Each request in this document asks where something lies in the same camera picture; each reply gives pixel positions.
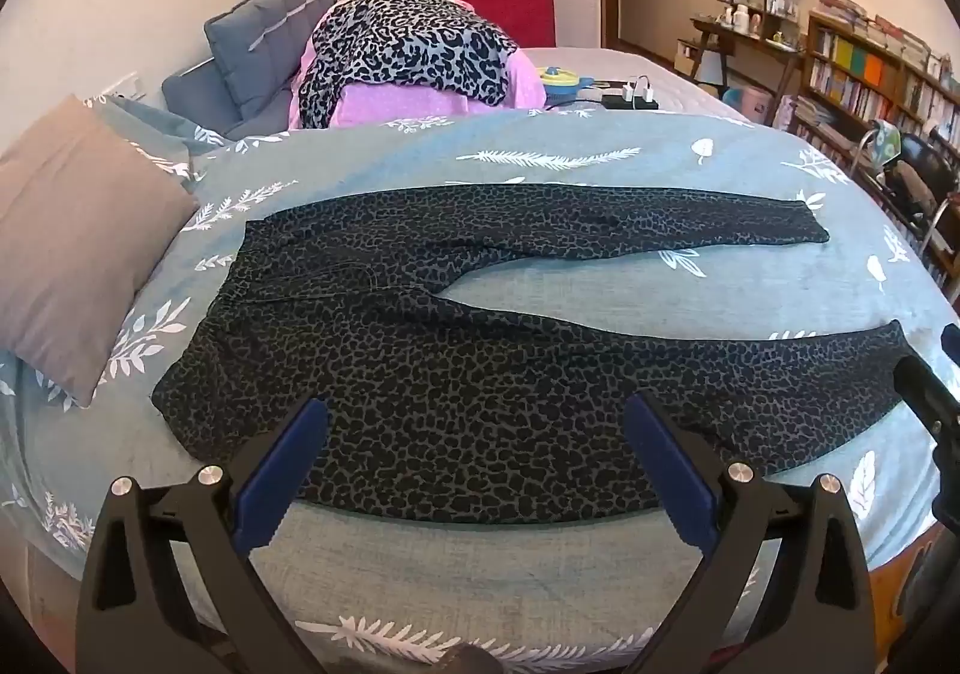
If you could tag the white charger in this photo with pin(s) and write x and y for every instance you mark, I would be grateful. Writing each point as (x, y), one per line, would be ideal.
(645, 90)
(627, 92)

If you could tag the wooden bookshelf with books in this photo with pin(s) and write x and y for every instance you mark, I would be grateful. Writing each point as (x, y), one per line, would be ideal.
(855, 81)

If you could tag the black chair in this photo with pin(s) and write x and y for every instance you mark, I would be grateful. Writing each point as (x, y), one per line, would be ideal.
(915, 186)

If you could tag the grey leopard print cloth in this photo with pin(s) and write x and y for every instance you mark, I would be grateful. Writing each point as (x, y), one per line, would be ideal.
(405, 44)

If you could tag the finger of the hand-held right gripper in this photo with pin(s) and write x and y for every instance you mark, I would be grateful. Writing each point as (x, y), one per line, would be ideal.
(926, 396)

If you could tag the black power strip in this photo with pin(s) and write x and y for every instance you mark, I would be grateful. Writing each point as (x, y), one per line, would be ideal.
(630, 104)

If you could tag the dark leopard print pants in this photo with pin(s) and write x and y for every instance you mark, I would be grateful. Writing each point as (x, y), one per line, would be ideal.
(480, 404)

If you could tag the taupe pillow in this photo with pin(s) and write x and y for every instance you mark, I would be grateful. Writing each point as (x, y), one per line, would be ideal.
(82, 239)

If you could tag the teal leaf printed blanket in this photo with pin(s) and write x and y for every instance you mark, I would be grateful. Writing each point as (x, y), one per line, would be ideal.
(570, 276)

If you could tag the blue-grey quilted cushion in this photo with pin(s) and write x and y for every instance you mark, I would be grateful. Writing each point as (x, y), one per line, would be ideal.
(262, 36)
(202, 92)

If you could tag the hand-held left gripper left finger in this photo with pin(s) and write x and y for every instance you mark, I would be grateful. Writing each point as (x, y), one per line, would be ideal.
(281, 475)

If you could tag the wooden desk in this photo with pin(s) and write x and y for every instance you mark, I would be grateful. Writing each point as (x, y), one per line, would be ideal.
(742, 40)

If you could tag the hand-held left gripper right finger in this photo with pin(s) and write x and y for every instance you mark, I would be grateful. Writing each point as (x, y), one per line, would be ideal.
(675, 479)

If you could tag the wall socket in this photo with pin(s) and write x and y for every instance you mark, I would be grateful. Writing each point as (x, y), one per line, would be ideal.
(127, 87)

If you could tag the yellow and blue toy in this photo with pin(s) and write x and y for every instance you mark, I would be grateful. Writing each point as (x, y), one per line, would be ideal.
(562, 81)

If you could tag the pink bin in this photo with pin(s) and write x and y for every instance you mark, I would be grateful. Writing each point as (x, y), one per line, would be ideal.
(754, 105)

